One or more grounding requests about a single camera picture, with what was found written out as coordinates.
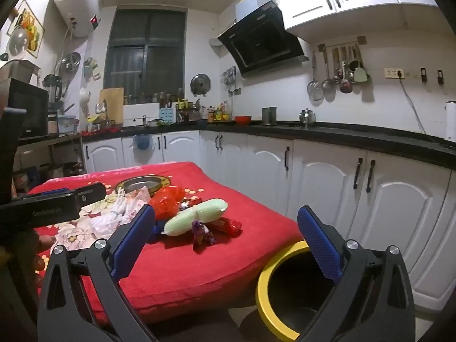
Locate red plastic bag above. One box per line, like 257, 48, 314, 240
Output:
148, 185, 185, 221

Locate light green foam sleeve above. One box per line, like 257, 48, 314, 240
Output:
162, 198, 228, 236

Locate purple snack wrapper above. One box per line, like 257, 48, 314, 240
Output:
192, 220, 216, 249

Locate red cylindrical can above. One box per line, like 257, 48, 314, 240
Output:
208, 217, 242, 238

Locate yellow rimmed trash bin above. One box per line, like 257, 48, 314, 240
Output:
256, 241, 335, 341

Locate dark kitchen window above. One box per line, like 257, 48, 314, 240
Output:
103, 9, 187, 105

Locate person left hand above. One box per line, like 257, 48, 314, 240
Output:
19, 231, 56, 289

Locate round metal gold-rimmed tray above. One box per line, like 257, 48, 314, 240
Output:
115, 174, 171, 196

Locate white lower cabinets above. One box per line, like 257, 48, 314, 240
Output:
82, 125, 455, 311

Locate wooden cutting board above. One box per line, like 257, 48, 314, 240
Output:
99, 87, 125, 124

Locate black blender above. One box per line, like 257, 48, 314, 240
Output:
42, 74, 63, 110

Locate black microwave oven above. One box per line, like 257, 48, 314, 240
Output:
0, 78, 49, 138

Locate red floral table cloth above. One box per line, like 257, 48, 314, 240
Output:
31, 162, 302, 323

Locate hanging pot lid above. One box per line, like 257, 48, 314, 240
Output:
190, 73, 211, 97

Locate red bowl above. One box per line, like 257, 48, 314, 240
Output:
234, 116, 252, 126

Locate white water heater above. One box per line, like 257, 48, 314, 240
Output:
53, 0, 100, 38

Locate steel kettle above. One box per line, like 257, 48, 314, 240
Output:
299, 108, 316, 127

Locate white electric kettle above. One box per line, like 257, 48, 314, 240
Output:
445, 101, 456, 142

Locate grey canister pair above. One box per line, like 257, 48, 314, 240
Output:
261, 107, 277, 126

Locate black range hood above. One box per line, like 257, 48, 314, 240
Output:
218, 0, 308, 77

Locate fruit picture frame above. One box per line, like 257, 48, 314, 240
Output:
7, 0, 45, 58

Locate wall power socket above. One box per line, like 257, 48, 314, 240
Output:
384, 68, 405, 80

